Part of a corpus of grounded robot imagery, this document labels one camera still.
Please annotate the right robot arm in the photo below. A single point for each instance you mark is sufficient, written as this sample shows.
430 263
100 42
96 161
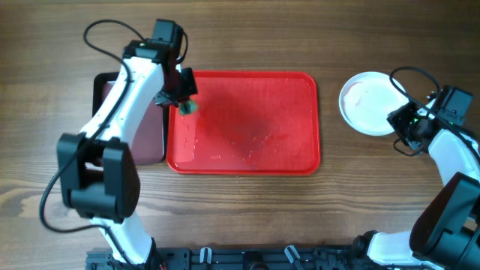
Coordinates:
438 239

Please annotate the black tray with water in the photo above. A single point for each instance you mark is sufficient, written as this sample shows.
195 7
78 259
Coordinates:
149 145

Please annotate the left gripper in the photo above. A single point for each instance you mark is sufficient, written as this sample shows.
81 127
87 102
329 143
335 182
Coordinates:
166 98

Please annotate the green yellow sponge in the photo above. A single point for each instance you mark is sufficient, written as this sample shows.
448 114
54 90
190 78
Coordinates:
188 107

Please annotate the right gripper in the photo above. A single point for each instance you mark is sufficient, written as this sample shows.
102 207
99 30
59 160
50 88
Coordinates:
400 117

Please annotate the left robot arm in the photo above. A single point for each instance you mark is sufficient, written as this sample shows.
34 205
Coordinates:
98 176

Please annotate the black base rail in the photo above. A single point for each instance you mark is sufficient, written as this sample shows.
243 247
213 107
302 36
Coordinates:
334 257

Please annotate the red plastic tray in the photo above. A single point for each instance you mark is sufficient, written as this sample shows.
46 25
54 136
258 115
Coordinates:
248 123

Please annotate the white plate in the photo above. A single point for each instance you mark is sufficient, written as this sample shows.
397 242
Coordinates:
366 100

